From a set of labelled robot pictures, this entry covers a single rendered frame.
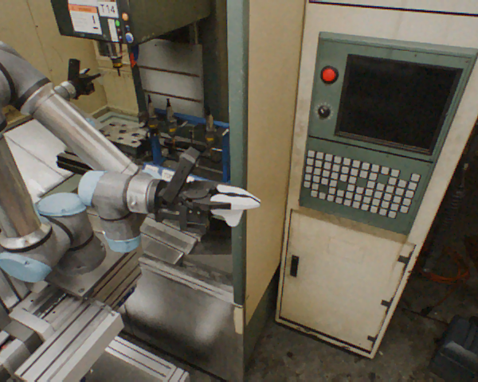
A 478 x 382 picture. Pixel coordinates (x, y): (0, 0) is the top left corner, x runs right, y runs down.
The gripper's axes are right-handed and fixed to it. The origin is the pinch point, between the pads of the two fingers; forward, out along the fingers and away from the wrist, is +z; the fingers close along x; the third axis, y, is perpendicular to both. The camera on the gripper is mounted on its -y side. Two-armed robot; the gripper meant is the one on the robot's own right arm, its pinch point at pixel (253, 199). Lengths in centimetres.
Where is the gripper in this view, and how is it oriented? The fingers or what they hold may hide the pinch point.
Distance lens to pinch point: 69.2
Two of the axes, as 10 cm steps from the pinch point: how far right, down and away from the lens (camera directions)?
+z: 9.8, 1.2, -1.5
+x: -2.0, 4.9, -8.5
